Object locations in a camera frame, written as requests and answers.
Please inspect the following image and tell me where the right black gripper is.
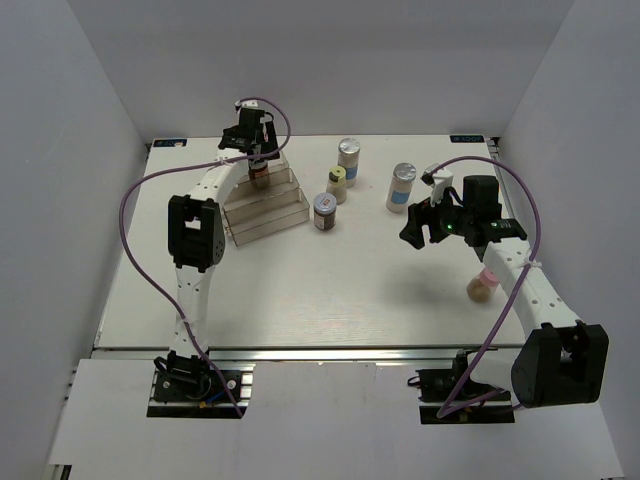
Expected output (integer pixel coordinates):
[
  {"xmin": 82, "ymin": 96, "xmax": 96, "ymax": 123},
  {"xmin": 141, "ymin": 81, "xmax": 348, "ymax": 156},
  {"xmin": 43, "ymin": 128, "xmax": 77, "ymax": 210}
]
[{"xmin": 399, "ymin": 184, "xmax": 473, "ymax": 250}]

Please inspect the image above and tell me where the dark jar red label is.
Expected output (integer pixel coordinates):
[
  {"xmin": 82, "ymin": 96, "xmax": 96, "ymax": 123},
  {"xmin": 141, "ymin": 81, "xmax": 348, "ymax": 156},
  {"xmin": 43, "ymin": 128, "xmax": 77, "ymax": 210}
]
[{"xmin": 248, "ymin": 159, "xmax": 270, "ymax": 189}]

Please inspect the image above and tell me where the silver lid blue-label shaker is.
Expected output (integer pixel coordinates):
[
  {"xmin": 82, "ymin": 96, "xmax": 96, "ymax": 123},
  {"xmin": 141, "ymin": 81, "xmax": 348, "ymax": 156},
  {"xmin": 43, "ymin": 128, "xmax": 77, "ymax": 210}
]
[{"xmin": 386, "ymin": 162, "xmax": 417, "ymax": 213}]

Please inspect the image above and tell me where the yellow lid spice bottle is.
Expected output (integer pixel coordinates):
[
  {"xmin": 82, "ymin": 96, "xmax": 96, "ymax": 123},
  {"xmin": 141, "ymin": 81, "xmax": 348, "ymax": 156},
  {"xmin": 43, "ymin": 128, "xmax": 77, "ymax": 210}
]
[{"xmin": 326, "ymin": 166, "xmax": 347, "ymax": 205}]

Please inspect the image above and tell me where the dark jar silver lid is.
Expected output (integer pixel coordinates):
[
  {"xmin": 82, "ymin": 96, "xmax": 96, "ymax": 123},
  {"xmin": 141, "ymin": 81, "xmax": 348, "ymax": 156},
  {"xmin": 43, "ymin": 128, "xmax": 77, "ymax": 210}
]
[{"xmin": 313, "ymin": 192, "xmax": 337, "ymax": 231}]

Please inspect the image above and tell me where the tall silver lid shaker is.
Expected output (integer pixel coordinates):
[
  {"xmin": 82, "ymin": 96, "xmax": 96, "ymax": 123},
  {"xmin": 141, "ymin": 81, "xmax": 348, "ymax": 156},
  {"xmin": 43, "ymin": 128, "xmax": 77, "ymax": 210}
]
[{"xmin": 338, "ymin": 138, "xmax": 361, "ymax": 188}]

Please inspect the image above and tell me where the pink lid spice bottle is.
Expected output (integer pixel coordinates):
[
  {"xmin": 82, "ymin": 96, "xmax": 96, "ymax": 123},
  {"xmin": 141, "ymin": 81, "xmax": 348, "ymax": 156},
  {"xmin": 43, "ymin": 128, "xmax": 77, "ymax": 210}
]
[{"xmin": 466, "ymin": 268, "xmax": 500, "ymax": 304}]

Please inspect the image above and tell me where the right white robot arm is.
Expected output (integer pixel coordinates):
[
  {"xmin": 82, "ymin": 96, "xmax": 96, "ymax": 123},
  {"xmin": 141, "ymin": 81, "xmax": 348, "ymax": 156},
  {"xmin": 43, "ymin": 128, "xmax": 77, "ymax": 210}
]
[{"xmin": 400, "ymin": 171, "xmax": 609, "ymax": 408}]

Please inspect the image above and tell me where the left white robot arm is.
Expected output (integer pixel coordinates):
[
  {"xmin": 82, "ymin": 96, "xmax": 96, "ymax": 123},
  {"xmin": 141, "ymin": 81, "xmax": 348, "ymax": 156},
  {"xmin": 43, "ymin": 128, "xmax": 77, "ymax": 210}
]
[{"xmin": 154, "ymin": 110, "xmax": 280, "ymax": 401}]

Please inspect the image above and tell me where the clear tiered acrylic rack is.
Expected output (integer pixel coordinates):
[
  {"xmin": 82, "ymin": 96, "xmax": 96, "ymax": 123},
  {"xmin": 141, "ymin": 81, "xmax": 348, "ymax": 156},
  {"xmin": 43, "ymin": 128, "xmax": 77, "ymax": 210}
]
[{"xmin": 223, "ymin": 154, "xmax": 309, "ymax": 247}]

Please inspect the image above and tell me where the blue corner sticker right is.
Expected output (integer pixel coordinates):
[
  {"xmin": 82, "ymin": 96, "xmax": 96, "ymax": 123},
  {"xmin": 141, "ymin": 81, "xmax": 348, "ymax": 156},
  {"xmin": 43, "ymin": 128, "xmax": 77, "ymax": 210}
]
[{"xmin": 449, "ymin": 134, "xmax": 485, "ymax": 144}]

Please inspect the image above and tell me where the blue corner sticker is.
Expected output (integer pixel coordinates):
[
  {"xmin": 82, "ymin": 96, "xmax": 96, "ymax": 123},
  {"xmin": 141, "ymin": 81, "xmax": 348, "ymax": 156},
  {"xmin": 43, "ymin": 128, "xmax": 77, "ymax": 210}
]
[
  {"xmin": 152, "ymin": 138, "xmax": 187, "ymax": 148},
  {"xmin": 449, "ymin": 134, "xmax": 485, "ymax": 144}
]

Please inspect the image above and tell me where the blue corner sticker left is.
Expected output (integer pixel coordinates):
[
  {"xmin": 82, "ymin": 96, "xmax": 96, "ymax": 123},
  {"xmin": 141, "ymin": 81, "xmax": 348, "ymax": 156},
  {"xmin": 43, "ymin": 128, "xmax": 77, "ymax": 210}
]
[{"xmin": 152, "ymin": 138, "xmax": 187, "ymax": 148}]

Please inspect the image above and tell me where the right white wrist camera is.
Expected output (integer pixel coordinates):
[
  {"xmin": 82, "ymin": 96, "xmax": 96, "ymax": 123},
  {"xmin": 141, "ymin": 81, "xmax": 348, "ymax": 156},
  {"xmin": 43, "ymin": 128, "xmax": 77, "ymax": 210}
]
[{"xmin": 421, "ymin": 164, "xmax": 454, "ymax": 207}]

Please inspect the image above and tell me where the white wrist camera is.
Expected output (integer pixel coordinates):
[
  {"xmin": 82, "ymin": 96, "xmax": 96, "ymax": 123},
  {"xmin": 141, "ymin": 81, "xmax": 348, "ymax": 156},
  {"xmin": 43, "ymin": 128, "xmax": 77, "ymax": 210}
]
[
  {"xmin": 421, "ymin": 164, "xmax": 454, "ymax": 207},
  {"xmin": 234, "ymin": 99, "xmax": 259, "ymax": 112}
]

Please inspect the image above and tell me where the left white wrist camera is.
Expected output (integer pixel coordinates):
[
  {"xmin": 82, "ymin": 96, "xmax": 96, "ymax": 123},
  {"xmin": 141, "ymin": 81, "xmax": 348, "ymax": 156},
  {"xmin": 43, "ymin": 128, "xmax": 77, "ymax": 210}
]
[{"xmin": 234, "ymin": 99, "xmax": 259, "ymax": 112}]

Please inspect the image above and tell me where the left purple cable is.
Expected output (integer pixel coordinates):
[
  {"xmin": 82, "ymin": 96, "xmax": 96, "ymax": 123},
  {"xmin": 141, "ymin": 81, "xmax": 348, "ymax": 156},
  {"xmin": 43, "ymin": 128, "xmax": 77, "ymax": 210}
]
[{"xmin": 121, "ymin": 95, "xmax": 293, "ymax": 419}]

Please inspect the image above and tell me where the purple cable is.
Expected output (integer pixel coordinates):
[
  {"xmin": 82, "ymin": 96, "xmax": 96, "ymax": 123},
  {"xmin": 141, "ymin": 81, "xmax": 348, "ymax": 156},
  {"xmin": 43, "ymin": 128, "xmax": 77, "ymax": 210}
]
[
  {"xmin": 435, "ymin": 155, "xmax": 545, "ymax": 419},
  {"xmin": 121, "ymin": 95, "xmax": 293, "ymax": 419}
]

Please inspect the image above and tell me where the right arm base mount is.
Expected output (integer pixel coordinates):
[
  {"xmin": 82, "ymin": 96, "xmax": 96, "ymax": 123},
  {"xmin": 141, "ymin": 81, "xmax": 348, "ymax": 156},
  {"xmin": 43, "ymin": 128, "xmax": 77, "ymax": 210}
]
[{"xmin": 407, "ymin": 351, "xmax": 515, "ymax": 425}]

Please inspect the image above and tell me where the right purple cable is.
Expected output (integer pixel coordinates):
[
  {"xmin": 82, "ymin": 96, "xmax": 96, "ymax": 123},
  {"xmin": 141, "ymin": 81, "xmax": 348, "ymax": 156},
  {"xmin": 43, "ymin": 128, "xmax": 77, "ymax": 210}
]
[{"xmin": 435, "ymin": 155, "xmax": 545, "ymax": 419}]

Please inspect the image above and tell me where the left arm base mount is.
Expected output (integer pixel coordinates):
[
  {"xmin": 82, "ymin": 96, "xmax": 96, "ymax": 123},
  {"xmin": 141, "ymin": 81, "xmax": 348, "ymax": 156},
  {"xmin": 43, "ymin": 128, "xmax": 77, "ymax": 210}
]
[{"xmin": 147, "ymin": 352, "xmax": 249, "ymax": 419}]

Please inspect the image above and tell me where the aluminium table front rail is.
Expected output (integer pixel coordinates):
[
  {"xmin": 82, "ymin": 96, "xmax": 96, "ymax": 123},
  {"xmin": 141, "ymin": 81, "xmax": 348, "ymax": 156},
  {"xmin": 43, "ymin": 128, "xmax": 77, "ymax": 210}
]
[{"xmin": 94, "ymin": 346, "xmax": 526, "ymax": 365}]

